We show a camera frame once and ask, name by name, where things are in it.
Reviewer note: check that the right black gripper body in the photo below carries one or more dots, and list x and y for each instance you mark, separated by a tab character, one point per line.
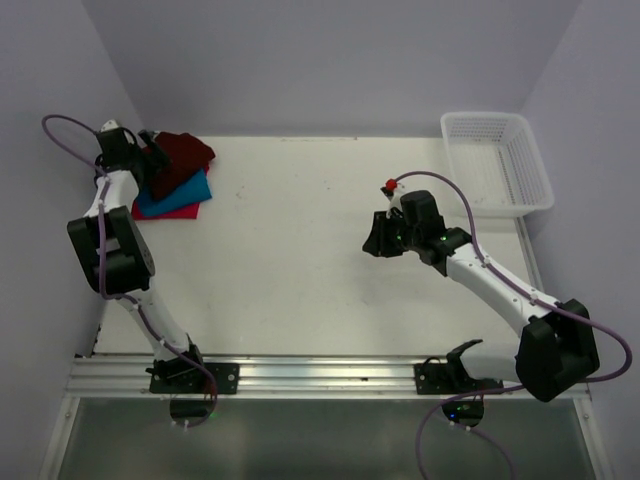
393	237

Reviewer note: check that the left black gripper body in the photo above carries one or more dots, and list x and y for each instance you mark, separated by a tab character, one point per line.
150	163

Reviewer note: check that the dark red t-shirt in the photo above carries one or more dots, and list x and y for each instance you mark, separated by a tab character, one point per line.
188	156

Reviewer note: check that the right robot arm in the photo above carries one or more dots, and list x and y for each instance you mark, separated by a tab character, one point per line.
554	351

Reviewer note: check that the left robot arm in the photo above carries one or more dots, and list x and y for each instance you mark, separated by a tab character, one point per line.
112	252

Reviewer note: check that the folded blue t-shirt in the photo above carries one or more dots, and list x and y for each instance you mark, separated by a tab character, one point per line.
194	190

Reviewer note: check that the folded pink t-shirt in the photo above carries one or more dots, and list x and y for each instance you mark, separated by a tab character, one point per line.
158	211

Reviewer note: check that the white plastic basket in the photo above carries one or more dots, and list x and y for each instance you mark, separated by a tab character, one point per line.
494	159

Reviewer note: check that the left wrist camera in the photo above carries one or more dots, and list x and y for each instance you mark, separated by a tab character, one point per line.
110	125

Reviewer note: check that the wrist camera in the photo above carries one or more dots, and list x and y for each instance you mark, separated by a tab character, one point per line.
110	125
393	190

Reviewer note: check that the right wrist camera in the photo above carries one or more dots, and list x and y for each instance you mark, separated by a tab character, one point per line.
393	190

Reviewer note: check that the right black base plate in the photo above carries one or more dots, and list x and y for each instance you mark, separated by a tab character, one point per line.
440	376

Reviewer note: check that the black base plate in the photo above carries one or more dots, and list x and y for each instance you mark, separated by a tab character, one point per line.
440	376
194	381

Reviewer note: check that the aluminium mounting rail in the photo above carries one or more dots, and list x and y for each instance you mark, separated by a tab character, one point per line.
258	377

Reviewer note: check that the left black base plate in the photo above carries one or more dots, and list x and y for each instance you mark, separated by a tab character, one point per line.
194	381

